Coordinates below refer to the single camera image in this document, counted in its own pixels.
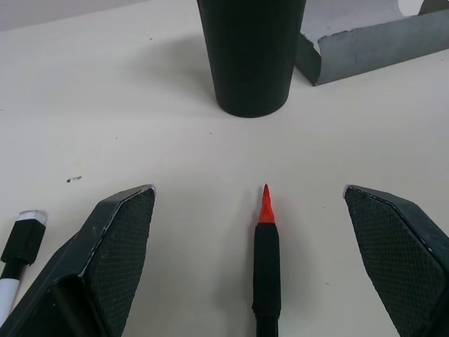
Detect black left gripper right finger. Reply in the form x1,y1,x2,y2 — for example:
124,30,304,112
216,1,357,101
342,185,449,337

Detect black cylindrical pen holder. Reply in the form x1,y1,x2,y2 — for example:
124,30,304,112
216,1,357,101
196,0,307,119

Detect white marker with black cap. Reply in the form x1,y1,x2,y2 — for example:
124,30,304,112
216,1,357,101
0,209,48,319

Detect black marker with red tip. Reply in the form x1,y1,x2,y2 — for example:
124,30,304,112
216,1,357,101
251,183,283,337

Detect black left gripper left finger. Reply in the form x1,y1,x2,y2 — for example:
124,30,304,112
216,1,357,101
0,183,157,337

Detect white round object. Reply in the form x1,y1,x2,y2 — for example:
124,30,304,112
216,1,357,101
398,0,427,18

